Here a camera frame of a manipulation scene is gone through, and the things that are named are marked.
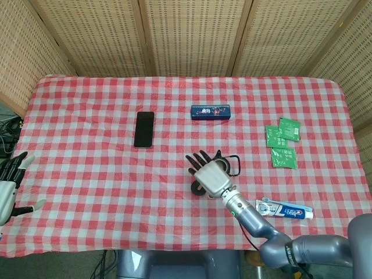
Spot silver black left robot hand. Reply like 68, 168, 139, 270
0, 151, 47, 227

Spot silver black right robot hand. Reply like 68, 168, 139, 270
185, 150, 234, 199

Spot black round lid with knob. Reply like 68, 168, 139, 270
190, 180, 209, 196

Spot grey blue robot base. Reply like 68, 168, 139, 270
116, 249, 242, 279

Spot blue rectangular box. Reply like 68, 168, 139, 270
190, 104, 233, 121

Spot green sachet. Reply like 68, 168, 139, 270
278, 117, 301, 142
265, 125, 289, 149
270, 147, 298, 170

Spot white blue toothpaste tube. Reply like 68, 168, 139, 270
255, 199, 315, 220

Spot black smartphone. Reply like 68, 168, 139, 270
133, 111, 155, 148

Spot brown leather object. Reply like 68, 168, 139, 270
246, 250, 266, 267

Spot red white checkered tablecloth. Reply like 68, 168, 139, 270
0, 74, 372, 259

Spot woven bamboo screen panel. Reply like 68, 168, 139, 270
138, 0, 254, 78
302, 0, 372, 133
0, 0, 77, 117
28, 0, 159, 78
231, 0, 363, 78

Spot black teapot with handle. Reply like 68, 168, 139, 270
213, 149, 242, 178

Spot black cable bundle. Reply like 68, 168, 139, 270
0, 115, 24, 159

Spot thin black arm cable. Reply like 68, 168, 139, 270
237, 217, 260, 251

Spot black floor cables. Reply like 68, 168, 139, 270
92, 249, 117, 279

